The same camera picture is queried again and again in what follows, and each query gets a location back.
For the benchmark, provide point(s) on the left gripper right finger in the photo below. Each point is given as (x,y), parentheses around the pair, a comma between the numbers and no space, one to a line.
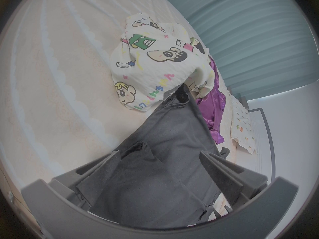
(221,178)

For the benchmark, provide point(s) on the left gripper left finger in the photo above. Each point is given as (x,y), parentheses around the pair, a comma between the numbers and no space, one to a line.
(94,180)

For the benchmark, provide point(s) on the black T-shirt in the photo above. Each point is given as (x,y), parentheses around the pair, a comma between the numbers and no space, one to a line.
(169,138)

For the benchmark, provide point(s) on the bed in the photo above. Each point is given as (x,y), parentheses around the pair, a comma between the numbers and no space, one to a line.
(49,71)

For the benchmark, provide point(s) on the white printed pillow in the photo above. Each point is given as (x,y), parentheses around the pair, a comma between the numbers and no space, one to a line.
(243,128)

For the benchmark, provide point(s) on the purple satin garment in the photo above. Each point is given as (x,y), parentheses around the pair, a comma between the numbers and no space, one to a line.
(214,103)

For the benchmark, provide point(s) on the white printed pyjama garment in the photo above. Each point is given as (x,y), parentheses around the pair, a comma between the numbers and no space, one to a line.
(159,68)

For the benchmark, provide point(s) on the blue-green curtain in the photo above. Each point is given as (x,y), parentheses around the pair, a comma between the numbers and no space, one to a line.
(249,33)

